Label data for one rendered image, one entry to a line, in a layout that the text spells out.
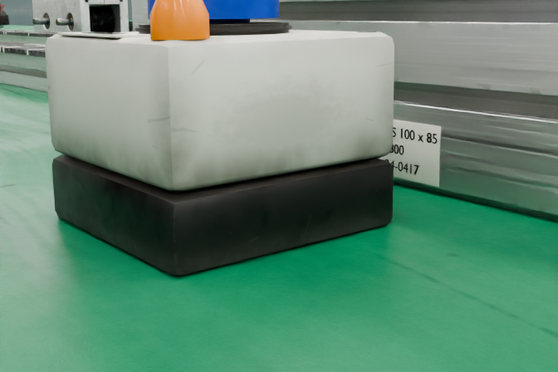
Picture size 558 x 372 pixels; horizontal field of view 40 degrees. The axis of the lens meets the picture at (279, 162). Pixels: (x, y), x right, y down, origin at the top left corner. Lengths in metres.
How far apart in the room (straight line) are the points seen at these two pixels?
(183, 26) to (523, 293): 0.10
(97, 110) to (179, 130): 0.04
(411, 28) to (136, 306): 0.15
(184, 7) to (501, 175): 0.13
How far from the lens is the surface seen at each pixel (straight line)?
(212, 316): 0.18
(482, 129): 0.27
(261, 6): 0.23
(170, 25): 0.19
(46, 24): 1.52
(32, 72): 0.72
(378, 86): 0.23
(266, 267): 0.21
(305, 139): 0.22
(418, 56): 0.29
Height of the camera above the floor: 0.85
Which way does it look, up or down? 11 degrees down
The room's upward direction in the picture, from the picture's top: 1 degrees counter-clockwise
